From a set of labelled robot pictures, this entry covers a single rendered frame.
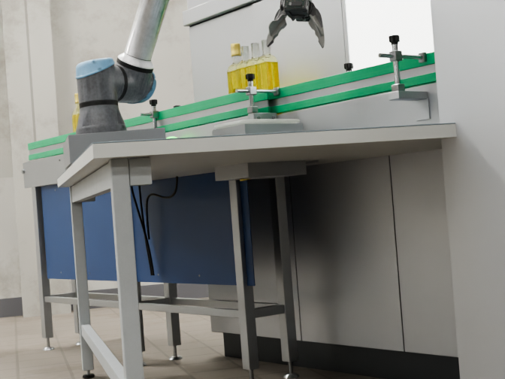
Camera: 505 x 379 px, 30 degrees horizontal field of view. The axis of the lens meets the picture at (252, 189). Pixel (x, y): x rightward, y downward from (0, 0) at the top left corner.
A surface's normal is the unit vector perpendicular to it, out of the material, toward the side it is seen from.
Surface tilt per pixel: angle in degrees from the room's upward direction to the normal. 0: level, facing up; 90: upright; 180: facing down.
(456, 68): 90
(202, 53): 90
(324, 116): 90
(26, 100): 90
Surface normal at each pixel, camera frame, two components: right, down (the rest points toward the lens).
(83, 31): 0.25, -0.04
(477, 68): -0.80, 0.05
